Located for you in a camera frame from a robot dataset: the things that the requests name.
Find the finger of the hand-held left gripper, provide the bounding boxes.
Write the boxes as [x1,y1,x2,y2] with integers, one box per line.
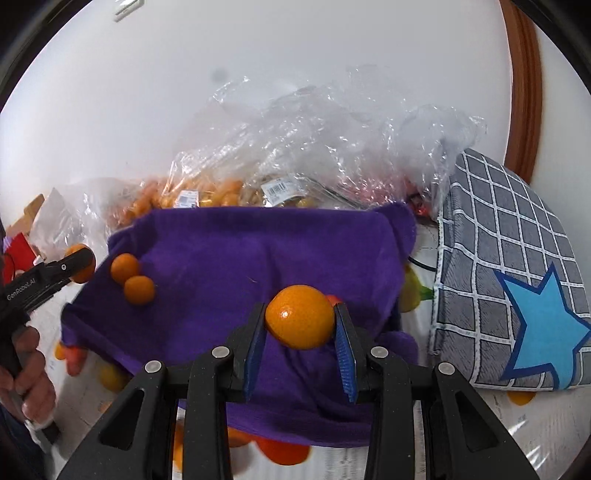
[59,248,97,283]

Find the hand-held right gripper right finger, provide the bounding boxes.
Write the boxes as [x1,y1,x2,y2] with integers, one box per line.
[333,302,541,480]

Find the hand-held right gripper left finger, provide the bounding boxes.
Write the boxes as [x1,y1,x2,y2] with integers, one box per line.
[58,302,269,480]

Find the orange mandarin fruit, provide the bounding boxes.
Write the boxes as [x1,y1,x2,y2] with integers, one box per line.
[264,285,335,350]
[123,275,156,305]
[110,253,140,284]
[64,244,97,284]

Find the purple towel covered tray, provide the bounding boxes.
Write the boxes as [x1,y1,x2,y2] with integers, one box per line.
[60,203,419,446]

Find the person's left hand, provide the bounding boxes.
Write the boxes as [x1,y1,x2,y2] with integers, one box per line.
[0,325,58,428]

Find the red paper bag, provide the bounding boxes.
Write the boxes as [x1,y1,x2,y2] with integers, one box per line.
[2,233,37,283]

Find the white plastic bag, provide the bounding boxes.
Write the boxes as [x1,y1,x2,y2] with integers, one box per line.
[30,187,88,259]

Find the crumpled clear plastic bag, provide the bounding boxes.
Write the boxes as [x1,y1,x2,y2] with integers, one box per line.
[69,178,162,227]

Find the clear bag of kumquats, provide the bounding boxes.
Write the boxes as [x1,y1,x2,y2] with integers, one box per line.
[159,152,247,209]

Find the grey checked cushion blue star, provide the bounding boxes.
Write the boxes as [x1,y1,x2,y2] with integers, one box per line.
[428,148,591,393]

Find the large clear plastic bag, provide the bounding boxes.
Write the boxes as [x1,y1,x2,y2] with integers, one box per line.
[210,65,488,210]

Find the fruit printed tablecloth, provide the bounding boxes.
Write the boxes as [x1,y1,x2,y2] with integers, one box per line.
[28,222,591,480]

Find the black cable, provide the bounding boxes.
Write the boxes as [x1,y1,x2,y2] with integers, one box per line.
[405,256,440,274]

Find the brown wooden door frame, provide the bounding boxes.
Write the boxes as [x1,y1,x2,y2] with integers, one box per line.
[501,0,543,178]

